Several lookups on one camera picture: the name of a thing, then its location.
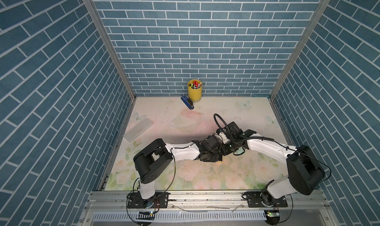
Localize green box lid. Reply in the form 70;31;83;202
233;147;245;156

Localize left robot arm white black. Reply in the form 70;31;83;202
133;134;223;200

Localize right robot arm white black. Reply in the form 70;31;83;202
213;114;329;206

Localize blue stapler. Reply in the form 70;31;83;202
181;95;194;110

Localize yellow pen cup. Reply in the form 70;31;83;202
187;79;203;102

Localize markers in cup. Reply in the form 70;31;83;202
188;80;202;89

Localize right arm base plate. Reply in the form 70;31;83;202
241;191;288;208

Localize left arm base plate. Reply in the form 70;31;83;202
127;191;170;209

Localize aluminium front rail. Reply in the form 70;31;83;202
79;190;338;226

